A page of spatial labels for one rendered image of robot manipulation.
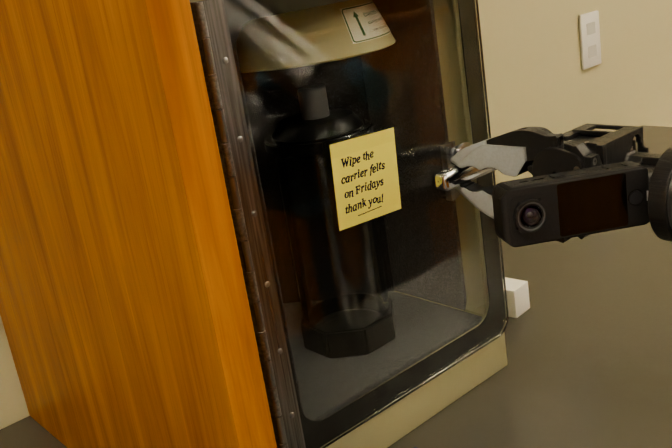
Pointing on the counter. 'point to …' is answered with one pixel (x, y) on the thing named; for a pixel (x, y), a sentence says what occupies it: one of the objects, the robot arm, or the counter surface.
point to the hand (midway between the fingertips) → (459, 175)
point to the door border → (216, 43)
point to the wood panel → (118, 208)
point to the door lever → (449, 179)
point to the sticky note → (365, 177)
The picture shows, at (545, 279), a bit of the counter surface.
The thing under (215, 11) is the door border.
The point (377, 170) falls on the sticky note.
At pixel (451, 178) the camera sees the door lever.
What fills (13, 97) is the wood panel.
